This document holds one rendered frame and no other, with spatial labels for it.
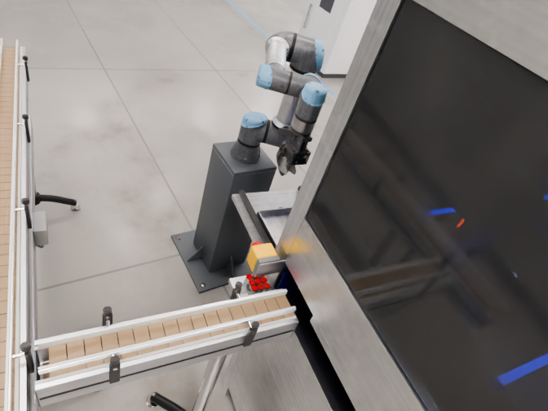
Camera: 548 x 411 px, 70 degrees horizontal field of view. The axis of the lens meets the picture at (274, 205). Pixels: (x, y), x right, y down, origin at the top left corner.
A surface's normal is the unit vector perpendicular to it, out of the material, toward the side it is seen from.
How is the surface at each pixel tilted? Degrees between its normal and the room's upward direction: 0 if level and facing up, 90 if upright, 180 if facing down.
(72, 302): 0
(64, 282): 0
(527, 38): 90
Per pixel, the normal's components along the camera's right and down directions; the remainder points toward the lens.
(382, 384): -0.88, 0.09
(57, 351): 0.26, -0.72
